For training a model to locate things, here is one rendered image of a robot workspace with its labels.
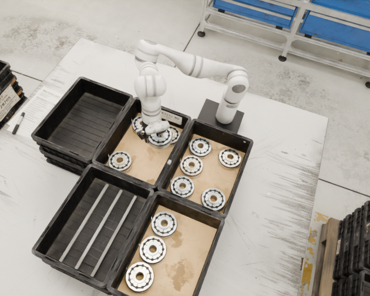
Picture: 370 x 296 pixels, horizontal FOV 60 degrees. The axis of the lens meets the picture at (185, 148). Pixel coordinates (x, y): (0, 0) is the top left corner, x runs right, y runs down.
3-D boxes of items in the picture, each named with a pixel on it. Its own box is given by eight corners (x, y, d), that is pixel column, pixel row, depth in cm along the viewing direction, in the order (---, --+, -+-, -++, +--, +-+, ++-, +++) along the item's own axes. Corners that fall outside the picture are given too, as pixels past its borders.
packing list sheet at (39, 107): (40, 85, 183) (40, 84, 182) (76, 97, 180) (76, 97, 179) (3, 128, 166) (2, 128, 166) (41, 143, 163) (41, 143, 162)
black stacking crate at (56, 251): (94, 175, 143) (90, 163, 133) (155, 201, 139) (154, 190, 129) (40, 259, 123) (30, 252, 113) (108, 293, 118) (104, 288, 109)
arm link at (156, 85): (167, 79, 102) (163, 64, 114) (139, 80, 101) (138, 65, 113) (167, 99, 106) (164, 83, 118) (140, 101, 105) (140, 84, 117)
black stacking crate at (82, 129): (84, 91, 168) (80, 76, 158) (135, 111, 163) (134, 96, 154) (38, 150, 148) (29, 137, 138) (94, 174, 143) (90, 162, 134)
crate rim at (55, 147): (81, 78, 160) (80, 75, 158) (135, 98, 155) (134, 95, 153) (30, 139, 140) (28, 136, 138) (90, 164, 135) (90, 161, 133)
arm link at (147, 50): (138, 34, 132) (196, 51, 140) (133, 56, 136) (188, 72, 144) (140, 41, 124) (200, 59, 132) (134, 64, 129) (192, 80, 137)
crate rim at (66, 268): (90, 164, 135) (90, 162, 133) (155, 191, 130) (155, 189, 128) (31, 254, 115) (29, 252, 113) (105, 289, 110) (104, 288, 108)
